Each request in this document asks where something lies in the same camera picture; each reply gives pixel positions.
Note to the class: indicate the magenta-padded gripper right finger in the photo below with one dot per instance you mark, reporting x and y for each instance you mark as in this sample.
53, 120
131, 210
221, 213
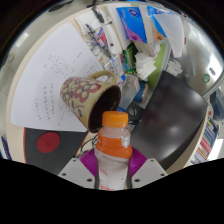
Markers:
148, 171

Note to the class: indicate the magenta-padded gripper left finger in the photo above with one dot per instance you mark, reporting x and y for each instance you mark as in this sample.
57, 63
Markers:
75, 171

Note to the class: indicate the orange-capped drink bottle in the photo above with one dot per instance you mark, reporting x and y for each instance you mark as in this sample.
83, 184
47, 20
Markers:
113, 150

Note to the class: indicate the black desk mat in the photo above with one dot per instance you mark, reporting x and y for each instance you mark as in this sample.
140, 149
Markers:
70, 146

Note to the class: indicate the flat round red coaster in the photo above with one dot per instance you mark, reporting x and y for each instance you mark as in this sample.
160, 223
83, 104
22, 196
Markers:
48, 142

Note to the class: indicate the black computer monitor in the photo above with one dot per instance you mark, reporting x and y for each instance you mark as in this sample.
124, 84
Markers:
170, 120

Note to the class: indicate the floral ceramic mug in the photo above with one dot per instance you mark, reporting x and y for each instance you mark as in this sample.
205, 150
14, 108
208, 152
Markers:
81, 96

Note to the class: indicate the blue round tin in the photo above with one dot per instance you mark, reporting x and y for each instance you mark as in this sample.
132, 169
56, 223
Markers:
142, 92

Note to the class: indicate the clear plastic box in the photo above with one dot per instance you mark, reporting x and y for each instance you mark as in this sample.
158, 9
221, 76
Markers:
129, 90

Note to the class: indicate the white handwritten paper sheet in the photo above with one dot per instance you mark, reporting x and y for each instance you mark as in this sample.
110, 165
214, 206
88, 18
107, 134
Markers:
46, 76

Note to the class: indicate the white folded paper towels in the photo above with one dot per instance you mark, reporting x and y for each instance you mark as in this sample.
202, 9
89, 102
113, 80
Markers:
145, 65

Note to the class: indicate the round green sticker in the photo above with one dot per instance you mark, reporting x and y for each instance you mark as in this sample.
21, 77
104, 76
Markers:
206, 78

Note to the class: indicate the tissue box with white tissue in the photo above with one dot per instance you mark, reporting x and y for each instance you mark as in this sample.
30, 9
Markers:
170, 30

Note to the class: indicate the blue tissue pack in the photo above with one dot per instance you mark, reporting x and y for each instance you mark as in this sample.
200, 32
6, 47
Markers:
131, 23

